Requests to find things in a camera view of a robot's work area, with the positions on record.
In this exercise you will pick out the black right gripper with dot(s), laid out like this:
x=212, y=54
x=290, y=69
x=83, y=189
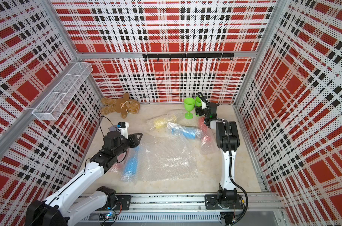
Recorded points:
x=199, y=109

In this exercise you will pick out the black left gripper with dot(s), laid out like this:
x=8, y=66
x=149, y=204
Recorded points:
x=133, y=139

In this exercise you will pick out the green wine glass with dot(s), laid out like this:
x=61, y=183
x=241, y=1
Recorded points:
x=189, y=104
x=198, y=106

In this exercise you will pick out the light blue glass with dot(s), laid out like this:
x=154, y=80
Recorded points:
x=191, y=133

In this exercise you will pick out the red glass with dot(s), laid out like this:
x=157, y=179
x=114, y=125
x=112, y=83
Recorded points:
x=202, y=126

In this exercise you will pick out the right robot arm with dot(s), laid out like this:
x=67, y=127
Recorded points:
x=230, y=194

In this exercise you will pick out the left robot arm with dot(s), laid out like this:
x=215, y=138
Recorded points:
x=61, y=208

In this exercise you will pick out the purple glass in bubble wrap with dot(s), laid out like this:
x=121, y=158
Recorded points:
x=113, y=128

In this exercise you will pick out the yellow glass in bubble wrap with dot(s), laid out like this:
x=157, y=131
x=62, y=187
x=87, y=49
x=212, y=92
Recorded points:
x=160, y=122

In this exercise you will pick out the blue glass in bubble wrap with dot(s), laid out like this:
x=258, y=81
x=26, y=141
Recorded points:
x=130, y=168

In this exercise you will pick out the pink glass in bubble wrap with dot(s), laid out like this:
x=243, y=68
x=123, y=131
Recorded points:
x=117, y=167

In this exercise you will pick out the brown teddy bear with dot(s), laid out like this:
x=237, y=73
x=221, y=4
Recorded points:
x=124, y=106

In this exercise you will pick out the green circuit board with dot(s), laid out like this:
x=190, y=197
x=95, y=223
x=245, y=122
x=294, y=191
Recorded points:
x=107, y=217

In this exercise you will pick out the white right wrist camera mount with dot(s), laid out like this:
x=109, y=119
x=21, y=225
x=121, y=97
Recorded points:
x=204, y=104

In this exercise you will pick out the black hook rail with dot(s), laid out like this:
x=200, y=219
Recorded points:
x=188, y=55

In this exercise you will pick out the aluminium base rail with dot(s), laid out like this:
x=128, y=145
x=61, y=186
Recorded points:
x=263, y=209

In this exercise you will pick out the white wire mesh basket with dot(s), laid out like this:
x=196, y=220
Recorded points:
x=53, y=105

